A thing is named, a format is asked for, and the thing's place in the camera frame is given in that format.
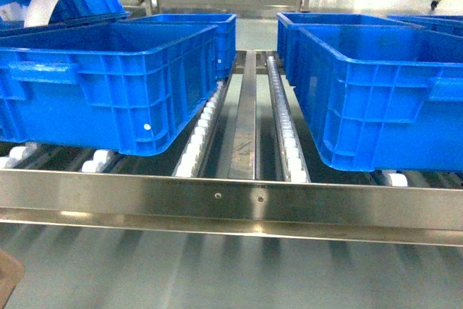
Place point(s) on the steel flow rack shelf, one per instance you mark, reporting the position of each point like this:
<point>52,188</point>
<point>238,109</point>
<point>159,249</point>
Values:
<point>244,167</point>

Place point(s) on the blue bin front right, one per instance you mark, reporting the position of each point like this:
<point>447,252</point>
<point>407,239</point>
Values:
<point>382,97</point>

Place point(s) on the blue bin rear left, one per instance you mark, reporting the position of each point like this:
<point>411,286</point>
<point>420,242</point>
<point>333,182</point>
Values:
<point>225,35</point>

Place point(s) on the blue bin far right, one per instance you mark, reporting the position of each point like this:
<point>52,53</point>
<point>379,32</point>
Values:
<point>451,24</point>

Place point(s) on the blue bin front left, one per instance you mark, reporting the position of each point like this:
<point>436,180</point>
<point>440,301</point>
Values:
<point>127,87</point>

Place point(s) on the white curved strip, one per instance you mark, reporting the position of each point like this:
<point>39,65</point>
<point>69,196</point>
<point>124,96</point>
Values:
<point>39,12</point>

